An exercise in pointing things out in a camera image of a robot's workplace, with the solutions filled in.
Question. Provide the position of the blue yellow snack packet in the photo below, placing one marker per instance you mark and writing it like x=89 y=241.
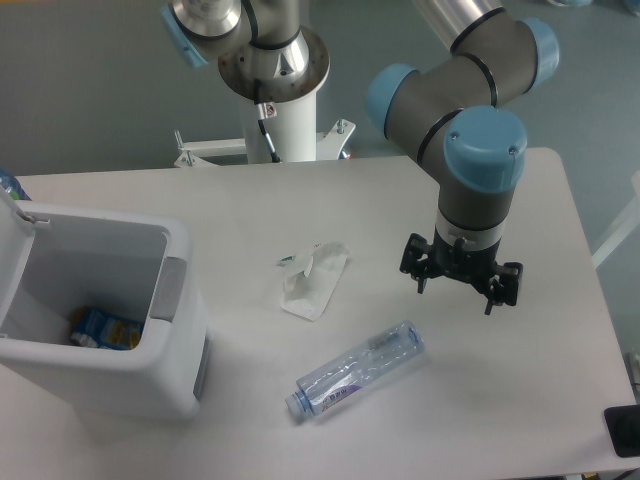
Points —
x=93 y=327

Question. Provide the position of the black device at right edge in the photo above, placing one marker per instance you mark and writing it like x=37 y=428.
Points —
x=623 y=426

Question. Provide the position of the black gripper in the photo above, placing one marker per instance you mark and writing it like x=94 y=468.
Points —
x=500 y=283

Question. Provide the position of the white plastic wrapper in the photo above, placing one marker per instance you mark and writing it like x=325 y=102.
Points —
x=310 y=277

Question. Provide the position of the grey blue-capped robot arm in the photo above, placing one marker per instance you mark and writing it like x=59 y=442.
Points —
x=450 y=121

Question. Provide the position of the white open trash can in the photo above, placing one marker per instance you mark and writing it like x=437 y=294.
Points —
x=57 y=259

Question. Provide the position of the blue bottle at left edge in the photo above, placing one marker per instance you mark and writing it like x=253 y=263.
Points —
x=12 y=186

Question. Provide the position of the clear plastic water bottle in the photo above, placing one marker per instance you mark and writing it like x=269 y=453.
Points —
x=354 y=370

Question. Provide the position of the white furniture leg right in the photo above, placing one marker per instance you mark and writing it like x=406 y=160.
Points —
x=619 y=229

